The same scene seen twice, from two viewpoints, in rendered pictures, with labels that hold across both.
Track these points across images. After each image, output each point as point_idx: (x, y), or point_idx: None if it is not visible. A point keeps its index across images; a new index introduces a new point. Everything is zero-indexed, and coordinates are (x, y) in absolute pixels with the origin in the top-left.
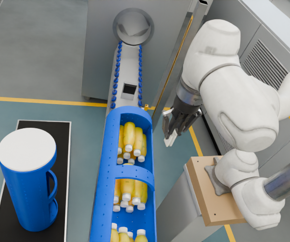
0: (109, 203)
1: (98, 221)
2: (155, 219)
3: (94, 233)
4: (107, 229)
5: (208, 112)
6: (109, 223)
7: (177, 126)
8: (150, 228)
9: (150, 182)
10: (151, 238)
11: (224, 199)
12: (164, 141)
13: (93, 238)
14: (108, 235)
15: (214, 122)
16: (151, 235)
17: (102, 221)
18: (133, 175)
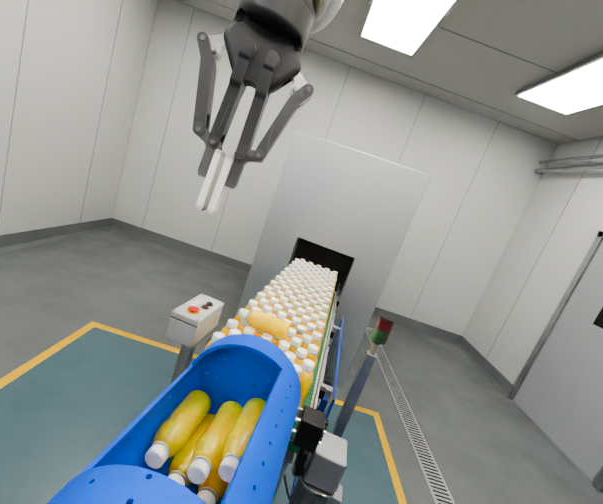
0: (256, 450)
1: (278, 447)
2: (133, 423)
3: (285, 440)
4: (271, 406)
5: (338, 5)
6: (267, 410)
7: (225, 130)
8: (133, 448)
9: (86, 474)
10: (150, 425)
11: None
12: (214, 213)
13: (287, 433)
14: (273, 395)
15: (334, 14)
16: (144, 433)
17: (274, 432)
18: (156, 481)
